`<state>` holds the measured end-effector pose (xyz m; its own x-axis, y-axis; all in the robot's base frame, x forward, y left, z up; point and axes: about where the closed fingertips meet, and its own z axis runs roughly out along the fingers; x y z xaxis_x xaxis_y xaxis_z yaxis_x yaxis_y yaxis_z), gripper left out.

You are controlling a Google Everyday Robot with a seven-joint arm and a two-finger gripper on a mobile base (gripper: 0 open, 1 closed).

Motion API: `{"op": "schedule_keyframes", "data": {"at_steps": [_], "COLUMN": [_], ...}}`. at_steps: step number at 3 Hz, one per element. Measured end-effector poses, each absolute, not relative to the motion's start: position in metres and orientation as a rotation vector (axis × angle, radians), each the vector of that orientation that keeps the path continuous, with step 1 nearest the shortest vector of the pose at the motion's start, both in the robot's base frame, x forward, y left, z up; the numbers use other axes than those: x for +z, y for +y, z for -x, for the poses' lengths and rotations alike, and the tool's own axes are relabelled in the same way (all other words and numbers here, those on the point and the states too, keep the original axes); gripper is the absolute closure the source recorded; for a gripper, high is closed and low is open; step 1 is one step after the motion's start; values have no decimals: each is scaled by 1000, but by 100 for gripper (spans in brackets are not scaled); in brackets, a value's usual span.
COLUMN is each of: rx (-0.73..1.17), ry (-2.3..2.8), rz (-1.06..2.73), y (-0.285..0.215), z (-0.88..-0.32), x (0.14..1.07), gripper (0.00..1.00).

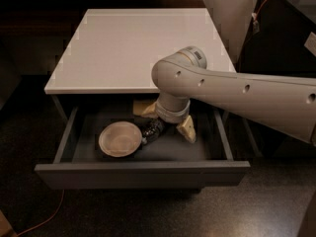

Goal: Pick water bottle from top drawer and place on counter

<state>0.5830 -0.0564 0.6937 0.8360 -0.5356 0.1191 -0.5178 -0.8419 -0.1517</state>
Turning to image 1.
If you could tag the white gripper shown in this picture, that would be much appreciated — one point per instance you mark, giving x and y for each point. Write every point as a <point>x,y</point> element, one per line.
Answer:
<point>172,116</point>

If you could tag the clear plastic water bottle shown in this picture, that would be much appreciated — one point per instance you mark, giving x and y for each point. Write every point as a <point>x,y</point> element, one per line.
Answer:
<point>152,130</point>

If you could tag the grey top drawer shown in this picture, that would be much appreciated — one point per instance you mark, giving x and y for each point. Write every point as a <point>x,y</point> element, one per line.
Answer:
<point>170,162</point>

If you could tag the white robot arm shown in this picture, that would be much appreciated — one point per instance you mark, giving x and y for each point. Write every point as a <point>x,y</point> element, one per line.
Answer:
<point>285,104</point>

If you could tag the grey drawer cabinet white top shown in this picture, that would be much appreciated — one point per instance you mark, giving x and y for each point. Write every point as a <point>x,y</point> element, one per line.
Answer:
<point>112,53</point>

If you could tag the yellow sponge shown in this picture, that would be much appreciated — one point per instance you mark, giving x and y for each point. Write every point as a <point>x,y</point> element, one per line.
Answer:
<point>138,106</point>

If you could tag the white bowl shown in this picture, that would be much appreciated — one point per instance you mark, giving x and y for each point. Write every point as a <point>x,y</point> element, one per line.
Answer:
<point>120,139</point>

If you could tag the dark cabinet at right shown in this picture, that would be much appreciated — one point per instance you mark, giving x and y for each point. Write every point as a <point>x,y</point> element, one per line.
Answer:
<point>275,42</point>

